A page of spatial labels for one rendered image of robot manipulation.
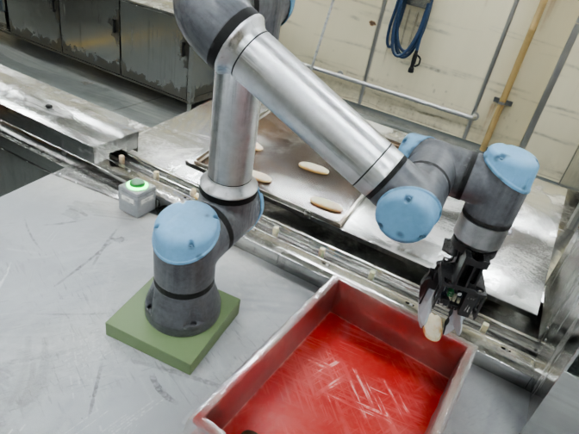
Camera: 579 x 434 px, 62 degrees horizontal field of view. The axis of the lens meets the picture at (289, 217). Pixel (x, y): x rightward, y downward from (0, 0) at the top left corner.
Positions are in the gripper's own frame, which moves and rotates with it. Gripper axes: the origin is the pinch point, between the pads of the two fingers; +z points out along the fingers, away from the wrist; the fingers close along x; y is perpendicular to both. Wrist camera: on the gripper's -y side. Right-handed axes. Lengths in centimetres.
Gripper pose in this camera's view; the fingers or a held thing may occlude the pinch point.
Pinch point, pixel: (434, 322)
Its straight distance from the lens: 93.9
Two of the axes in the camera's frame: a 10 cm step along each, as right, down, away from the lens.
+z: -1.6, 8.3, 5.3
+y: -2.3, 4.9, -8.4
